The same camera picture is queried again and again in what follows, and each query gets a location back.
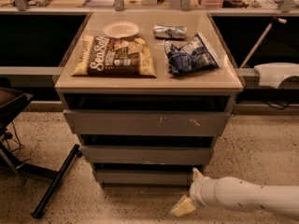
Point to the white rod with black tip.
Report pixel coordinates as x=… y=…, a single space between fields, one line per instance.
x=262 y=37

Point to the grey middle drawer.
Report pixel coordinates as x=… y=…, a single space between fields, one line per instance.
x=138 y=155

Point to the grey bottom drawer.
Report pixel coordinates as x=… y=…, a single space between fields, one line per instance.
x=183 y=178

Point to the white paper plate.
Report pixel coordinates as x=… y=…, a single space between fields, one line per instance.
x=119 y=29

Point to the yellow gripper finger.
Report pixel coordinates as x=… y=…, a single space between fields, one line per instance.
x=183 y=207
x=196 y=174

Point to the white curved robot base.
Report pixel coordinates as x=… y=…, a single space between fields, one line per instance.
x=273 y=74

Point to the grey drawer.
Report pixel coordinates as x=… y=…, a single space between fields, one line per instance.
x=183 y=178
x=138 y=155
x=146 y=122

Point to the grey drawer cabinet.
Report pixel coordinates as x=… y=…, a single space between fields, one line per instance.
x=208 y=91

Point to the blue crumpled chip bag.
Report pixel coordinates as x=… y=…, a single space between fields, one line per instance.
x=190 y=58

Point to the grey top drawer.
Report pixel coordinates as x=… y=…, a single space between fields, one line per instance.
x=146 y=122

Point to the crushed silver can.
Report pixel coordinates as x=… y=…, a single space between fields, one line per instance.
x=170 y=32

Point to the brown sea salt chip bag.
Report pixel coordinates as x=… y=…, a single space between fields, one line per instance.
x=105 y=56

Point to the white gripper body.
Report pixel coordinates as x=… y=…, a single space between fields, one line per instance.
x=197 y=190

